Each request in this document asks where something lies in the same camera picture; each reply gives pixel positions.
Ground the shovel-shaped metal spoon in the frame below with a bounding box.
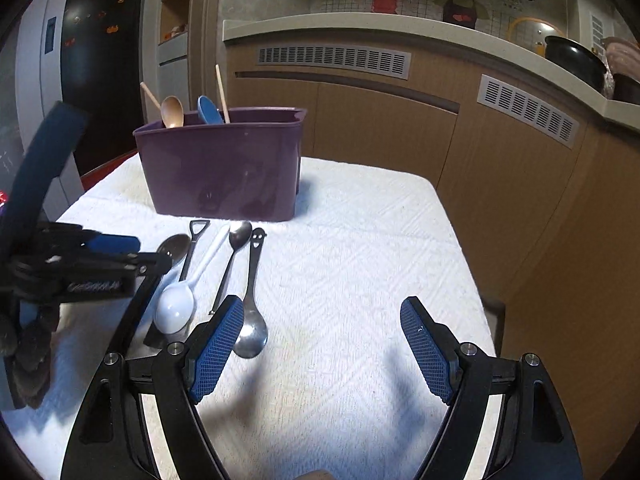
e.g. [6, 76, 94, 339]
[142, 220, 211, 352]

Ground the black door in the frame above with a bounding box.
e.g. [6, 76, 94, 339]
[60, 0, 151, 171]

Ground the white wall switch panel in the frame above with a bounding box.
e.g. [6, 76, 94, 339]
[590, 12, 606, 53]

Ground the black cooking pot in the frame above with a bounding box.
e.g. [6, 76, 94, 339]
[544, 35, 607, 93]

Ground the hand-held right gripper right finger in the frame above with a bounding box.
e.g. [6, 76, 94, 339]
[400, 296, 583, 480]

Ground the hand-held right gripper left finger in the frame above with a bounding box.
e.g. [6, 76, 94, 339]
[60, 294, 246, 480]

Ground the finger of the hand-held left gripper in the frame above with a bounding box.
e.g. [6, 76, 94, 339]
[97, 251, 173, 278]
[85, 234, 141, 256]

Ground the metal spoon with smiley handle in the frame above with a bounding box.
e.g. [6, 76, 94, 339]
[232, 227, 269, 359]

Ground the plain metal spoon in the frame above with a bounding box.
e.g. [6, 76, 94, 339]
[207, 221, 253, 317]

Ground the grey refrigerator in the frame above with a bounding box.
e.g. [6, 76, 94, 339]
[15, 0, 86, 206]

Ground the red floor mat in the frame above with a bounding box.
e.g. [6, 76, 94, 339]
[80, 152, 141, 181]

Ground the wooden spoon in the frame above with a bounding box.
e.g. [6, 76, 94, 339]
[161, 96, 185, 129]

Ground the pink plastic colander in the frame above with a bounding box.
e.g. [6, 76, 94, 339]
[600, 37, 640, 86]

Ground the purple plastic utensil container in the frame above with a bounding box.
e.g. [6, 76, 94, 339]
[132, 106, 307, 223]

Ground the wall shelf niche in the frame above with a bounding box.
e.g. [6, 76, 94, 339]
[160, 0, 193, 43]

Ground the black pot under colander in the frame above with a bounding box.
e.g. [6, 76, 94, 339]
[612, 74, 640, 106]

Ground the long white vent grille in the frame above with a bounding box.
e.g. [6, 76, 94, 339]
[257, 45, 412, 81]

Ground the glass lid with yellow rim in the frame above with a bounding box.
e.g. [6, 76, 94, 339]
[507, 16, 563, 56]

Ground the blue silicone spoon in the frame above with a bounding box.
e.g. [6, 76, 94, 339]
[196, 95, 224, 125]

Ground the white plastic spoon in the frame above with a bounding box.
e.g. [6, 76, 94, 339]
[153, 225, 231, 335]

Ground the person's left hand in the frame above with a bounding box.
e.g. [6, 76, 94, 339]
[0, 305, 61, 408]

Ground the white textured towel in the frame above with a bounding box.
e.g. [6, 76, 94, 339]
[10, 152, 501, 480]

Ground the short white vent grille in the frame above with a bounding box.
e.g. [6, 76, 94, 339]
[477, 74, 581, 150]

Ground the white kitchen countertop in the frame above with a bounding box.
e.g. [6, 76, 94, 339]
[222, 10, 640, 136]

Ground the black long-handled spoon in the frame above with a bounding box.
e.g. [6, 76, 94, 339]
[105, 234, 192, 358]

